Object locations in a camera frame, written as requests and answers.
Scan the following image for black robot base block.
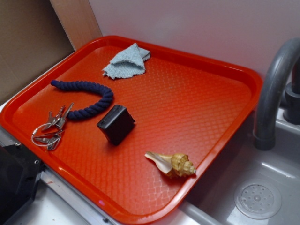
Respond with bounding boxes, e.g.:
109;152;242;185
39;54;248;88
0;143;44;225

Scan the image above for light blue cloth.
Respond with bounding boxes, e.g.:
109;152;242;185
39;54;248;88
102;43;151;80

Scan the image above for red plastic tray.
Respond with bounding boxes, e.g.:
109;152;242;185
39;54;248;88
0;36;262;225

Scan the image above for black rectangular block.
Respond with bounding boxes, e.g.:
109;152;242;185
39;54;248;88
97;105;135;145

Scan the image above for tan conch seashell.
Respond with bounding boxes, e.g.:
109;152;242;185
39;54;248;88
145;151;196;178

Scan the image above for grey plastic sink basin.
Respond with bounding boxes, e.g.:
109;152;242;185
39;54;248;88
181;106;300;225

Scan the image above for grey sink faucet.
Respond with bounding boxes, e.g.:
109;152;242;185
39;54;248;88
253;37;300;150

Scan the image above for brown cardboard panel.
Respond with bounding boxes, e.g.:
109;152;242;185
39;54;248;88
0;0;102;104

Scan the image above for navy blue rope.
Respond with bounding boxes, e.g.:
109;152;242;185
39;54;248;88
50;80;114;121

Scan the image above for silver metal clips on ring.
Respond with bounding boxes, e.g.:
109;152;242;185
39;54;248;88
31;103;74;151

